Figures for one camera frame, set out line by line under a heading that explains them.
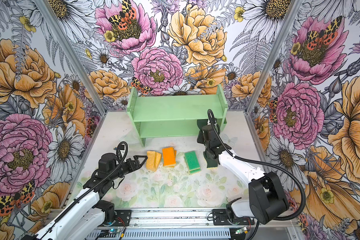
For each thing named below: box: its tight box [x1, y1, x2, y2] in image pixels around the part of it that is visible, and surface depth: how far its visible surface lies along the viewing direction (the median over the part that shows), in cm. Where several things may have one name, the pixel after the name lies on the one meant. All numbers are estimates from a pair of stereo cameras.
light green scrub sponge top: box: [184, 150, 201, 172], surface depth 91 cm
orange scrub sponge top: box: [162, 147, 176, 167], surface depth 95 cm
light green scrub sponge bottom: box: [184, 156, 201, 175], surface depth 91 cm
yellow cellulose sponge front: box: [146, 151, 156, 172], surface depth 90 cm
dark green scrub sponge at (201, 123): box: [197, 119, 209, 130], surface depth 87 cm
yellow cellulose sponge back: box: [155, 151, 162, 172], surface depth 93 cm
